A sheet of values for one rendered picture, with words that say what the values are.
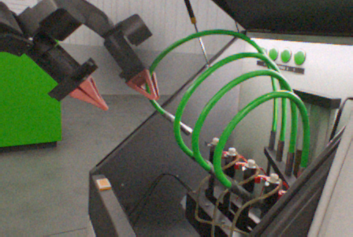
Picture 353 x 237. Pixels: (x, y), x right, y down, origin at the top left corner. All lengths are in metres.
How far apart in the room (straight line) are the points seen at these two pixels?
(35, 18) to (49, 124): 3.43
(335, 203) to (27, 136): 3.74
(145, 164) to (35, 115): 2.96
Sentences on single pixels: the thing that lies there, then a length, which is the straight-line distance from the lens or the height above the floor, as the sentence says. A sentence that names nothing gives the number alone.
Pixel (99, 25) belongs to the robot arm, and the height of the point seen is 1.41.
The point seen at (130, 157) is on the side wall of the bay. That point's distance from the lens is 1.14.
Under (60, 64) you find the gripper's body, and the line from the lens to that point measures 0.70.
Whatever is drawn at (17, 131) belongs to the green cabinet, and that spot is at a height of 0.24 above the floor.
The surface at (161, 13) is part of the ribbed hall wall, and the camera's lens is 7.54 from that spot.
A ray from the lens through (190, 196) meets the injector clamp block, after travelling 0.93.
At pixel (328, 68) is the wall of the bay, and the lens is 0.94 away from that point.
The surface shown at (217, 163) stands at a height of 1.20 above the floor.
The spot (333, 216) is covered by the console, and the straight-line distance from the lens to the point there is 0.60.
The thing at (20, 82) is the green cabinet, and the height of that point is 0.76.
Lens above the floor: 1.41
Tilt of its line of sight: 14 degrees down
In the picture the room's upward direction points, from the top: 6 degrees clockwise
